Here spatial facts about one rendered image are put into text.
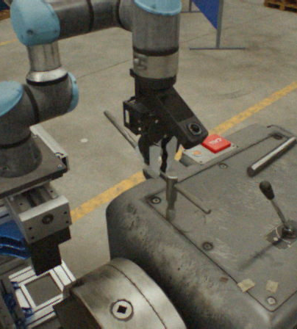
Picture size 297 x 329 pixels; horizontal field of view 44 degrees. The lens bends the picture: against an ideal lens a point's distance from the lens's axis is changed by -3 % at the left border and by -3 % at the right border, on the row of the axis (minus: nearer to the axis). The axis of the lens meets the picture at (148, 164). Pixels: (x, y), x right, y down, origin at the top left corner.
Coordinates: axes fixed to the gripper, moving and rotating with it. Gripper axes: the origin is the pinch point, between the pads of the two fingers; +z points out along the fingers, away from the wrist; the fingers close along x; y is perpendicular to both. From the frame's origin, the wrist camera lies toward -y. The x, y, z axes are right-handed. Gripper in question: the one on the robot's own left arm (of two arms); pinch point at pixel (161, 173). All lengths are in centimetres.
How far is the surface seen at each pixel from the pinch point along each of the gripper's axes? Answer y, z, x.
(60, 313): -5.6, 15.9, 27.2
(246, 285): -24.1, 9.4, 0.1
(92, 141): 206, 134, -90
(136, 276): -9.7, 11.5, 13.1
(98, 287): -7.3, 12.0, 19.8
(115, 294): -10.7, 11.3, 18.4
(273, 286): -27.1, 9.3, -3.4
